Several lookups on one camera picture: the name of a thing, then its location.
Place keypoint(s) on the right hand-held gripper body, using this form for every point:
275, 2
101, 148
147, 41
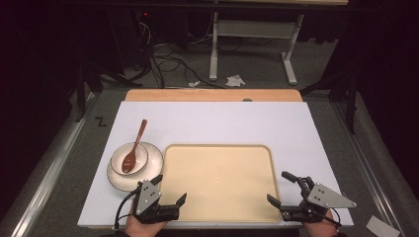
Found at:
326, 199

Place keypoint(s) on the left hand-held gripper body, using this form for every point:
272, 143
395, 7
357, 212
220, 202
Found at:
145, 197

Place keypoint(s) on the white plate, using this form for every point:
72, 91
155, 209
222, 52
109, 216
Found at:
153, 161

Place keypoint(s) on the white bowl with dark rim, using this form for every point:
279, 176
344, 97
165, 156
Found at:
140, 159

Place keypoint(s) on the brown wooden spoon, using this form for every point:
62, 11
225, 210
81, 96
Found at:
130, 161

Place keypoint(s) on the beige plastic tray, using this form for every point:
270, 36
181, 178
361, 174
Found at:
220, 181

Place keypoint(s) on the person's right hand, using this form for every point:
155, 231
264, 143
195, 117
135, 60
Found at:
321, 227

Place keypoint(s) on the person's left hand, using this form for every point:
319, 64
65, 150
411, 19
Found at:
141, 228

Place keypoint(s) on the white paper sheet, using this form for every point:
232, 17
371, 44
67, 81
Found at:
382, 227

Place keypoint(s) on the white table mat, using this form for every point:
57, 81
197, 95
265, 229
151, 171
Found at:
214, 125

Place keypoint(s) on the black tape mark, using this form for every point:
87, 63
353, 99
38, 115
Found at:
100, 122

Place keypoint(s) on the wooden table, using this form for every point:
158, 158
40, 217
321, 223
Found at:
197, 95

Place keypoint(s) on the black metal stand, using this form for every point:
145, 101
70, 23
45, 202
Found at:
351, 98
80, 89

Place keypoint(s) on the small crumpled white paper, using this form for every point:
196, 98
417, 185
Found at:
194, 84

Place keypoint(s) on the large crumpled white paper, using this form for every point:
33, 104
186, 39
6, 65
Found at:
235, 80

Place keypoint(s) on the metal floor rail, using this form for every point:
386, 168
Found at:
49, 177
369, 164

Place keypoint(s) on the white metal desk frame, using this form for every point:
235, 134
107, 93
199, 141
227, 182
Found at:
253, 29

